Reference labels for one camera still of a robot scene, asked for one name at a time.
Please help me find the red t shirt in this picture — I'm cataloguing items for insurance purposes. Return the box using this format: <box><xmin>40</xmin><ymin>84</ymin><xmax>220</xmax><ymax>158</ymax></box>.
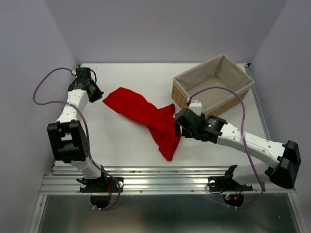
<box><xmin>103</xmin><ymin>87</ymin><xmax>181</xmax><ymax>162</ymax></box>

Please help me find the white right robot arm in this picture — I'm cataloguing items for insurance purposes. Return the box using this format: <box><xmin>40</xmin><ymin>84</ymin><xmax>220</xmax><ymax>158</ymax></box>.
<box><xmin>175</xmin><ymin>108</ymin><xmax>301</xmax><ymax>189</ymax></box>

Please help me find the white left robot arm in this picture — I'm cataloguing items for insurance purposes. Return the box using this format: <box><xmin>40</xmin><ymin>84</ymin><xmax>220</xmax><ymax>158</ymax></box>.
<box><xmin>47</xmin><ymin>78</ymin><xmax>108</xmax><ymax>191</ymax></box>

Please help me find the wicker basket with cloth liner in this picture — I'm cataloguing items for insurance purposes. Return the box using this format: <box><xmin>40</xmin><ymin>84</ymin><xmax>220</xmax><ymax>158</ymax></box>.
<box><xmin>171</xmin><ymin>54</ymin><xmax>255</xmax><ymax>116</ymax></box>

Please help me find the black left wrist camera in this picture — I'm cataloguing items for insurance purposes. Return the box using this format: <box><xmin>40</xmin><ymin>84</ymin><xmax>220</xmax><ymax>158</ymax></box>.
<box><xmin>75</xmin><ymin>67</ymin><xmax>97</xmax><ymax>83</ymax></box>

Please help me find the aluminium rail frame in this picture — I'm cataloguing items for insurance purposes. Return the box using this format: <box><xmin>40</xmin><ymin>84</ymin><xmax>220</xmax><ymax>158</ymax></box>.
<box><xmin>31</xmin><ymin>64</ymin><xmax>302</xmax><ymax>233</ymax></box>

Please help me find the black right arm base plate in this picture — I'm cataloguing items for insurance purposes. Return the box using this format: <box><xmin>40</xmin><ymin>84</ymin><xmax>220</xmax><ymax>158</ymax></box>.
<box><xmin>208</xmin><ymin>165</ymin><xmax>253</xmax><ymax>192</ymax></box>

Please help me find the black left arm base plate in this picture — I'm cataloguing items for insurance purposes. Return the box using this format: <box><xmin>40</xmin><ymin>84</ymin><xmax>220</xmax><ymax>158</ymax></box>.
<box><xmin>76</xmin><ymin>177</ymin><xmax>124</xmax><ymax>193</ymax></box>

